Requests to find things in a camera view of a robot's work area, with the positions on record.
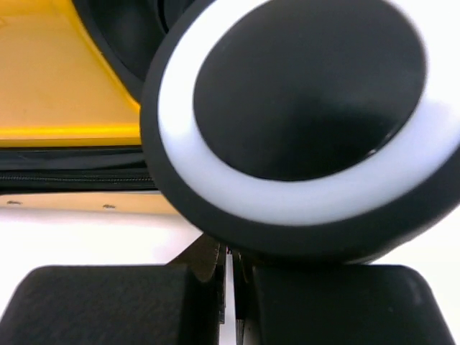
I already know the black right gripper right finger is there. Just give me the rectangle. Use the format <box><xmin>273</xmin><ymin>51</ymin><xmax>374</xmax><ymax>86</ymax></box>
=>
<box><xmin>232</xmin><ymin>252</ymin><xmax>455</xmax><ymax>344</ymax></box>

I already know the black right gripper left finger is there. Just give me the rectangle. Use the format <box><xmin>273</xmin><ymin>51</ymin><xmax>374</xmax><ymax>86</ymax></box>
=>
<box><xmin>1</xmin><ymin>236</ymin><xmax>224</xmax><ymax>344</ymax></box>

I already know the yellow suitcase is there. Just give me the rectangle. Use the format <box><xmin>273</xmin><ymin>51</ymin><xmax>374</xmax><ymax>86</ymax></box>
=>
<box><xmin>1</xmin><ymin>1</ymin><xmax>459</xmax><ymax>263</ymax></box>

